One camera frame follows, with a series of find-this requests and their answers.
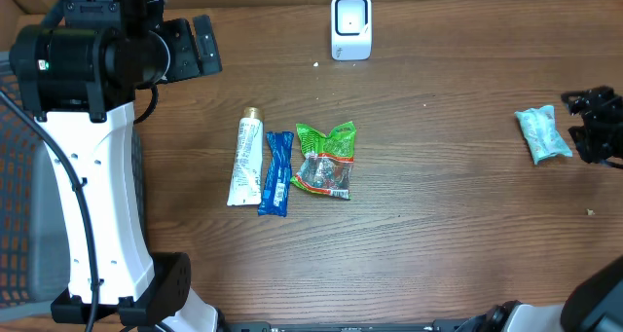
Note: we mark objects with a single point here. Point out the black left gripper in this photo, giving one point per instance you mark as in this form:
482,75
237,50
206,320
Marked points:
191,62

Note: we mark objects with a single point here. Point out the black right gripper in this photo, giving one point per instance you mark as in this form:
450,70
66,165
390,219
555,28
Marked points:
593,102

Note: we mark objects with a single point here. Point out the light blue tissue pack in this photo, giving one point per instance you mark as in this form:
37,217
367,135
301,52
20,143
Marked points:
538,126

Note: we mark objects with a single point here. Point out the white tube with gold cap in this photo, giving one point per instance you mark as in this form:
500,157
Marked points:
245,186

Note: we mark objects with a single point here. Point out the blue snack wrapper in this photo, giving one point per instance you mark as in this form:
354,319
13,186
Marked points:
276,191

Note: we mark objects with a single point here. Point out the green snack bag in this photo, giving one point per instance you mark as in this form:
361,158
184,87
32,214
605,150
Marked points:
328,160

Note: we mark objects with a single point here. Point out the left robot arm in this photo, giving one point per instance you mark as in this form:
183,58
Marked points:
78,71

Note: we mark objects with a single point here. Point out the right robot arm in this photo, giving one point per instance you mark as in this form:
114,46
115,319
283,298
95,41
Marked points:
595,304

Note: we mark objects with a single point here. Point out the white barcode scanner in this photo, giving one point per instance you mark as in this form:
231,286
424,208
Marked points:
351,29

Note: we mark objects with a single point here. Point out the grey plastic basket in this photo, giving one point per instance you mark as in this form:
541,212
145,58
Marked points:
44,257

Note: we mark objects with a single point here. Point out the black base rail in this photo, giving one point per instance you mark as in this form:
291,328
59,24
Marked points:
439,325

